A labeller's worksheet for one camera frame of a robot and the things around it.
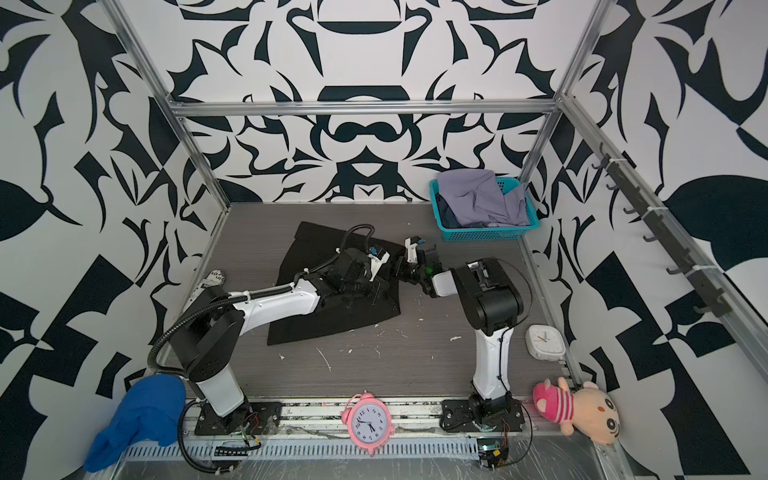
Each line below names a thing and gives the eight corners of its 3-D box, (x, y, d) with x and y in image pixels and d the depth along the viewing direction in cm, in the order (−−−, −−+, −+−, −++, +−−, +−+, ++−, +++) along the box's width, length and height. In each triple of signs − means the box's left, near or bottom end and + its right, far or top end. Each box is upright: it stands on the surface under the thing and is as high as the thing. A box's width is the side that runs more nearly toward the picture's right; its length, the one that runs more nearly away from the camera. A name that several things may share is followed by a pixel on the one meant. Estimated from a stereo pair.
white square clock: (529, 361, 85) (535, 356, 82) (520, 330, 91) (526, 324, 88) (562, 361, 85) (570, 356, 82) (551, 330, 91) (558, 324, 88)
